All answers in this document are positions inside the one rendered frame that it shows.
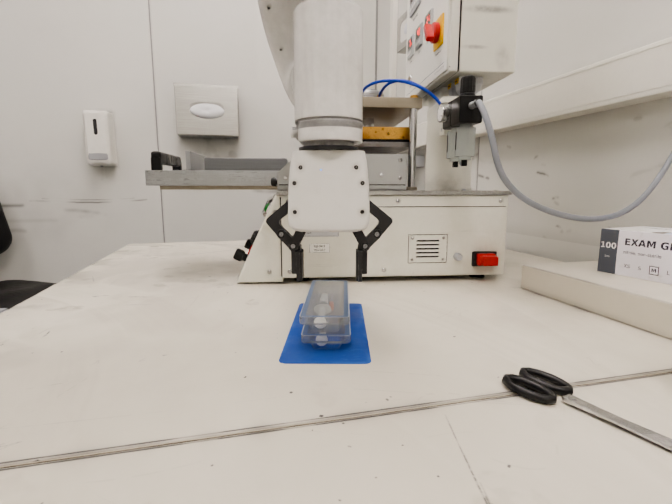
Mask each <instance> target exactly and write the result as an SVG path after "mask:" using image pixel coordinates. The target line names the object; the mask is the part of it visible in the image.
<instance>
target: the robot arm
mask: <svg viewBox="0 0 672 504"><path fill-rule="evenodd" d="M258 5H259V10H260V15H261V19H262V23H263V27H264V31H265V34H266V38H267V41H268V44H269V47H270V50H271V53H272V56H273V59H274V62H275V65H276V68H277V70H278V73H279V76H280V79H281V81H282V84H283V87H284V89H285V91H286V94H287V96H288V98H289V100H290V101H291V103H292V104H293V105H294V109H295V125H296V127H291V130H290V132H291V133H290V134H291V138H296V139H297V140H298V141H299V142H300V143H301V144H302V145H304V146H302V147H299V151H293V152H292V157H291V164H290V173H289V189H288V201H287V202H286V203H285V204H283V205H282V206H281V207H280V208H279V209H278V210H276V211H275V212H274V213H273V214H272V215H270V216H269V217H268V218H267V219H266V223H267V224H268V226H269V227H270V228H271V229H272V230H273V232H275V234H276V235H277V237H278V238H279V239H280V240H281V241H282V242H283V243H284V244H285V245H286V246H287V247H288V248H289V250H291V270H292V274H296V281H297V282H301V281H302V279H303V277H304V249H302V245H301V244H300V243H301V241H302V239H303V237H304V236H305V234H306V232H353V234H354V236H355V238H356V240H357V242H358V248H357V249H356V281H358V282H362V274H367V250H369V248H370V247H371V246H372V245H373V244H374V243H375V242H376V241H377V240H378V239H379V238H380V237H381V235H382V234H383V233H384V232H385V231H386V230H387V228H388V227H389V226H390V225H391V224H392V218H391V217H389V216H388V215H387V214H386V213H385V212H383V211H382V210H381V209H380V208H378V207H377V206H376V205H375V204H374V203H372V202H371V201H370V200H369V179H368V168H367V160H366V155H365V151H361V150H359V147H355V146H354V145H358V144H361V143H362V135H363V123H362V122H363V11H362V9H361V8H360V7H359V6H358V5H357V4H356V3H354V2H352V1H350V0H258ZM370 213H371V214H372V215H373V216H374V217H376V218H377V219H378V224H377V225H376V227H375V228H374V229H373V230H372V231H371V232H370V233H369V234H368V235H367V236H365V235H364V233H363V231H362V230H364V229H366V228H367V227H368V224H369V217H370ZM287 214H288V222H289V226H290V227H291V228H292V229H293V230H296V231H295V233H294V235H293V236H292V235H291V234H290V233H289V232H288V231H287V230H286V229H285V228H284V227H283V226H282V224H281V223H280V221H281V219H282V218H283V217H285V216H286V215H287Z"/></svg>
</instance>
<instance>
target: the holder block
mask: <svg viewBox="0 0 672 504"><path fill-rule="evenodd" d="M288 163H289V162H288V160H287V158H204V169H205V170H246V171H280V170H281V169H282V168H283V167H284V166H285V165H286V164H288Z"/></svg>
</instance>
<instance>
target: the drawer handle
mask: <svg viewBox="0 0 672 504"><path fill-rule="evenodd" d="M162 165H166V166H172V170H182V162H181V158H180V157H179V156H175V155H171V154H167V153H163V152H159V151H152V152H151V170H163V166H162Z"/></svg>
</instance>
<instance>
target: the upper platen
mask: <svg viewBox="0 0 672 504"><path fill-rule="evenodd" d="M362 123H363V135H362V143H361V144H358V145H354V146H355V147H359V150H361V151H365V154H397V153H399V152H402V151H405V150H408V146H409V127H374V118H363V122H362Z"/></svg>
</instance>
